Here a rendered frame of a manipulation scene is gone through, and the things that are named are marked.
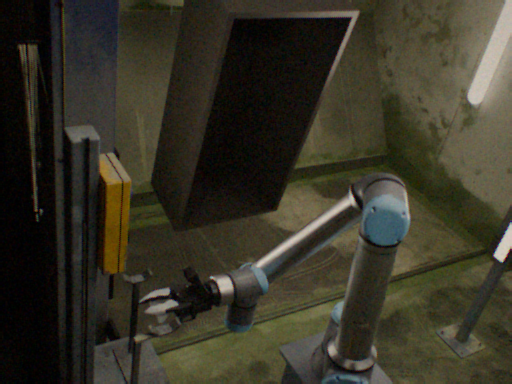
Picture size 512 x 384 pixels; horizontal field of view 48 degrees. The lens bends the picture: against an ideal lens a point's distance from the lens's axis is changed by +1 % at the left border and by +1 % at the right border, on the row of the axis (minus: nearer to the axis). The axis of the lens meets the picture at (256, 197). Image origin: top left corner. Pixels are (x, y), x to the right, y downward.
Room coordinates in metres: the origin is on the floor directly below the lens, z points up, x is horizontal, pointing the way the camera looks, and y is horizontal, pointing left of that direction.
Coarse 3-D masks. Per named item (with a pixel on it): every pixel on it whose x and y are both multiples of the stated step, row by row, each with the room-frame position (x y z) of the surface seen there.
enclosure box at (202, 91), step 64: (192, 0) 2.27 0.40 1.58; (256, 0) 2.19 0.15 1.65; (320, 0) 2.37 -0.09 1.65; (192, 64) 2.23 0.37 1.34; (256, 64) 2.65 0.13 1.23; (320, 64) 2.52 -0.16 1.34; (192, 128) 2.18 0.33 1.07; (256, 128) 2.79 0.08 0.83; (192, 192) 2.54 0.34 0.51; (256, 192) 2.68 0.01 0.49
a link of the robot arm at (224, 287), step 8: (208, 280) 1.25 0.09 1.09; (216, 280) 1.22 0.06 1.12; (224, 280) 1.23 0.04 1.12; (216, 288) 1.21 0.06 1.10; (224, 288) 1.21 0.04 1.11; (232, 288) 1.22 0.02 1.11; (224, 296) 1.19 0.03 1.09; (232, 296) 1.21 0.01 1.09; (216, 304) 1.20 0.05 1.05; (224, 304) 1.19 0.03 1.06
